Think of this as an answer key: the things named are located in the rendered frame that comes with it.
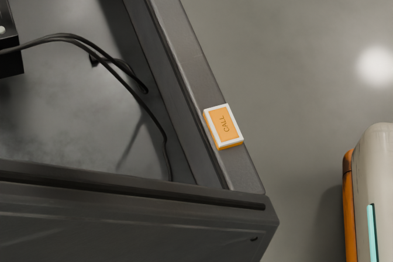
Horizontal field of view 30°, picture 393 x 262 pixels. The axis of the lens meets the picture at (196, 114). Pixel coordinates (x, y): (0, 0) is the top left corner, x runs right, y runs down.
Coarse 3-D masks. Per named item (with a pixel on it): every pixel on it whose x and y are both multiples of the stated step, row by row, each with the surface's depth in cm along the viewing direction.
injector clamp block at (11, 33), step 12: (0, 0) 86; (0, 12) 85; (0, 24) 84; (12, 24) 85; (0, 36) 84; (12, 36) 84; (0, 48) 85; (0, 60) 87; (12, 60) 88; (0, 72) 89; (12, 72) 90; (24, 72) 90
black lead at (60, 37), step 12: (48, 36) 79; (60, 36) 79; (72, 36) 80; (12, 48) 82; (24, 48) 82; (84, 48) 80; (96, 48) 83; (96, 60) 101; (108, 60) 101; (120, 60) 101; (132, 72) 101; (144, 108) 90; (156, 120) 92; (168, 168) 94; (168, 180) 93
